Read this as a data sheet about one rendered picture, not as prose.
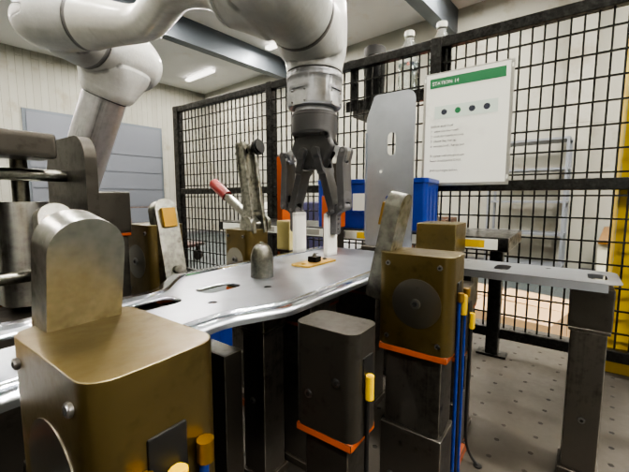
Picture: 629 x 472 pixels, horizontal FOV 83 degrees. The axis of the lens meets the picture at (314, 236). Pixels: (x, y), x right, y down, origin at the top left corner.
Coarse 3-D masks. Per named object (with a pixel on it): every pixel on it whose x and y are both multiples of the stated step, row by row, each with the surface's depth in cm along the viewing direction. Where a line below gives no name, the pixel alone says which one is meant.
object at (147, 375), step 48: (48, 336) 17; (96, 336) 17; (144, 336) 17; (192, 336) 17; (48, 384) 15; (96, 384) 13; (144, 384) 14; (192, 384) 16; (48, 432) 15; (96, 432) 13; (144, 432) 14; (192, 432) 16
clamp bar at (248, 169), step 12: (240, 144) 66; (252, 144) 65; (240, 156) 66; (252, 156) 68; (240, 168) 67; (252, 168) 69; (240, 180) 67; (252, 180) 68; (252, 192) 68; (252, 204) 66; (252, 216) 66; (264, 216) 69; (264, 228) 68
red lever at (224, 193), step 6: (216, 180) 74; (210, 186) 74; (216, 186) 72; (222, 186) 72; (216, 192) 73; (222, 192) 72; (228, 192) 72; (222, 198) 72; (228, 198) 71; (234, 198) 71; (234, 204) 70; (240, 204) 70; (240, 210) 69; (258, 222) 68
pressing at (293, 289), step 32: (288, 256) 68; (352, 256) 68; (160, 288) 42; (192, 288) 43; (256, 288) 43; (288, 288) 43; (320, 288) 44; (352, 288) 47; (192, 320) 32; (224, 320) 34; (256, 320) 35; (0, 352) 26; (0, 384) 21
